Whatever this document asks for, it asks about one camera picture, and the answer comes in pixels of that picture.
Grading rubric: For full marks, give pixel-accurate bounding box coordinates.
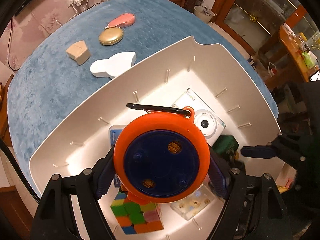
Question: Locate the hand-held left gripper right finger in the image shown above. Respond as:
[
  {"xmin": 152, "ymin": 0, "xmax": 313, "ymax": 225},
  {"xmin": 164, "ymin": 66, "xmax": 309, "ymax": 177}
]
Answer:
[{"xmin": 207, "ymin": 152, "xmax": 292, "ymax": 240}]

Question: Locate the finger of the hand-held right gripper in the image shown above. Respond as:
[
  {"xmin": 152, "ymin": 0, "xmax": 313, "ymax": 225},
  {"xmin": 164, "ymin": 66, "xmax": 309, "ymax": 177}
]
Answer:
[{"xmin": 240, "ymin": 132, "xmax": 313, "ymax": 170}]

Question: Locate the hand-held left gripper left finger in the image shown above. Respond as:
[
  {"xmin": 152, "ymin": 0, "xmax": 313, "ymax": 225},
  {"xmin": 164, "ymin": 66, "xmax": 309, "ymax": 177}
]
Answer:
[{"xmin": 30, "ymin": 150, "xmax": 120, "ymax": 240}]

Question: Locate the green cube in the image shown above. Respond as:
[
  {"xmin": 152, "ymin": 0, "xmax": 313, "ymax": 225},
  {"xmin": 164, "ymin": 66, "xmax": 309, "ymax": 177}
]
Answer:
[{"xmin": 212, "ymin": 135, "xmax": 239, "ymax": 158}]

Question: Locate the clear box with small figures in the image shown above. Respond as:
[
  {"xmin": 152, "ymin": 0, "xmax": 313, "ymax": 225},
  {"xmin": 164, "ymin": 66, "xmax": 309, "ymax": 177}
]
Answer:
[{"xmin": 171, "ymin": 185, "xmax": 215, "ymax": 221}]

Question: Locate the clear box with blue label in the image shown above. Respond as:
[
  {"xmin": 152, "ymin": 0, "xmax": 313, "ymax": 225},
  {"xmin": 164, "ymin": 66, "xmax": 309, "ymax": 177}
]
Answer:
[{"xmin": 109, "ymin": 126, "xmax": 128, "ymax": 188}]

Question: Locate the colourful puzzle cube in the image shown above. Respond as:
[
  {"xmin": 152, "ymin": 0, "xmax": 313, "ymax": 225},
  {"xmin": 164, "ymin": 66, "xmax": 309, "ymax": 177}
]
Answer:
[{"xmin": 110, "ymin": 191, "xmax": 164, "ymax": 234}]

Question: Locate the white toy camera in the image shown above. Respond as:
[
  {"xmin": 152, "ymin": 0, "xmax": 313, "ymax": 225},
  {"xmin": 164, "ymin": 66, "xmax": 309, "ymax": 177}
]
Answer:
[{"xmin": 170, "ymin": 89, "xmax": 227, "ymax": 140}]

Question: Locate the orange round reel with carabiner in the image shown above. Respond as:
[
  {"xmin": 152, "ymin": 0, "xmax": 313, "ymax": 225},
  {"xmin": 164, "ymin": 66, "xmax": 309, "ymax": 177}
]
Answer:
[{"xmin": 113, "ymin": 103, "xmax": 209, "ymax": 204}]

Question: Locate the white plastic tray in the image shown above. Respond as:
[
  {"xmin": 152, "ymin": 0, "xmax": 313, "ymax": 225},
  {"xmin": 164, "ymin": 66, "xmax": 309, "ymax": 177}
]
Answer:
[{"xmin": 29, "ymin": 35, "xmax": 283, "ymax": 240}]

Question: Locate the wooden shelf with jars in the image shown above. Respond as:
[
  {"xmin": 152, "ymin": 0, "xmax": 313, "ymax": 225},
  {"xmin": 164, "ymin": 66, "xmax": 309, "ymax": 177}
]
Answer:
[{"xmin": 279, "ymin": 24, "xmax": 320, "ymax": 82}]

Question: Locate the blue plush blanket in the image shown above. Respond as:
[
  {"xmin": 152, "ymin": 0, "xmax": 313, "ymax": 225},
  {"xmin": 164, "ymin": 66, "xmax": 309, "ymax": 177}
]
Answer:
[{"xmin": 7, "ymin": 0, "xmax": 279, "ymax": 198}]

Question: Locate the white flat shaped piece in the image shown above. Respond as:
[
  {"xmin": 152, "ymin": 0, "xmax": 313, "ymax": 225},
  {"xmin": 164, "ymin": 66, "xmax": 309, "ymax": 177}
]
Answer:
[{"xmin": 90, "ymin": 51, "xmax": 137, "ymax": 78}]

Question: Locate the glass door cabinet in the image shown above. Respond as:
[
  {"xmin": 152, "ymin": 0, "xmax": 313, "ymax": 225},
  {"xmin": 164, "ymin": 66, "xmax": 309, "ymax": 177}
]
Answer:
[{"xmin": 215, "ymin": 0, "xmax": 320, "ymax": 60}]

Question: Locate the beige wooden block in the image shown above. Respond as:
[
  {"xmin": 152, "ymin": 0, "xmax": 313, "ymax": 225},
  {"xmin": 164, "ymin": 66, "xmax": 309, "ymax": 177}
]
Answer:
[{"xmin": 66, "ymin": 40, "xmax": 90, "ymax": 66}]

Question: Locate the gold oval compact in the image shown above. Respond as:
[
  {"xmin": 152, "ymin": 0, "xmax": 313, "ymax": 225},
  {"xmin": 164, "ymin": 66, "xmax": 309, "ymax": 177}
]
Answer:
[{"xmin": 99, "ymin": 28, "xmax": 123, "ymax": 46}]

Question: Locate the white bucket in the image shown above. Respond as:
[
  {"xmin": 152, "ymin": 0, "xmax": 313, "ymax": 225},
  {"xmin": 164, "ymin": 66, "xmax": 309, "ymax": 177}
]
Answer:
[{"xmin": 194, "ymin": 5, "xmax": 215, "ymax": 23}]

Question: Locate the pink computer mouse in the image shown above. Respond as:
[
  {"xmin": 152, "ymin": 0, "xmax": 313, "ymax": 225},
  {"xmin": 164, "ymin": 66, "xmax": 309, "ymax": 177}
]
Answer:
[{"xmin": 108, "ymin": 14, "xmax": 135, "ymax": 28}]

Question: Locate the black braided cable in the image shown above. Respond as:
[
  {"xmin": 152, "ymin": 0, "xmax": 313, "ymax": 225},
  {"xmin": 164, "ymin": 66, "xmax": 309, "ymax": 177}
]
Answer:
[{"xmin": 0, "ymin": 140, "xmax": 40, "ymax": 203}]

